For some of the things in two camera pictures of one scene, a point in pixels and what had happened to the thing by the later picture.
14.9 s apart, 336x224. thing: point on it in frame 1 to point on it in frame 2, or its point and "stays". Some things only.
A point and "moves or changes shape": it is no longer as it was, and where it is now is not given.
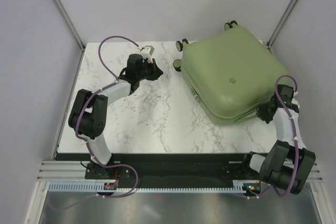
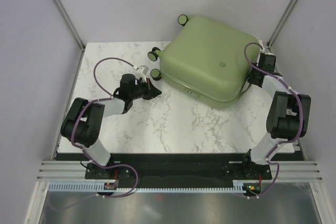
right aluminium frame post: [284, 17] stays
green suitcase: [231, 74] moves or changes shape
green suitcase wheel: [230, 24] to [182, 19]
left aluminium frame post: [62, 9] stays
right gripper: [261, 113] to [250, 80]
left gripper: [156, 72] to [151, 91]
